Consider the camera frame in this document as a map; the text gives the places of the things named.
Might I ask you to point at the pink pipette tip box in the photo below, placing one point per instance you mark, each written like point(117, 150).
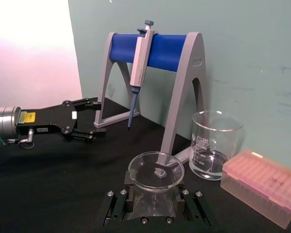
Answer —
point(262, 184)

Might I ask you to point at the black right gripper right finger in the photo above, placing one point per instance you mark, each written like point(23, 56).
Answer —
point(188, 206)

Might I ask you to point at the grey stand with blue roller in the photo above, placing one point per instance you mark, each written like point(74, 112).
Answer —
point(194, 63)

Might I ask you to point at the clear glass beaker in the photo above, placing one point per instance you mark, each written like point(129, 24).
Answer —
point(215, 150)

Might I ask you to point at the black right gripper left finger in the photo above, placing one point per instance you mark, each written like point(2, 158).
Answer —
point(128, 201)

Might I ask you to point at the black table cloth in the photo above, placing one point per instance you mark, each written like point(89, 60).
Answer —
point(51, 189)

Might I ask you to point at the clear glass conical flask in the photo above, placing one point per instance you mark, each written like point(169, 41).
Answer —
point(155, 174)

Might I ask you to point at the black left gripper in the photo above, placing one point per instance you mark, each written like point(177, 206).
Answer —
point(51, 119)

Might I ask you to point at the grey and blue pipette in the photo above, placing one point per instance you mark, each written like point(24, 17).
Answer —
point(140, 60)

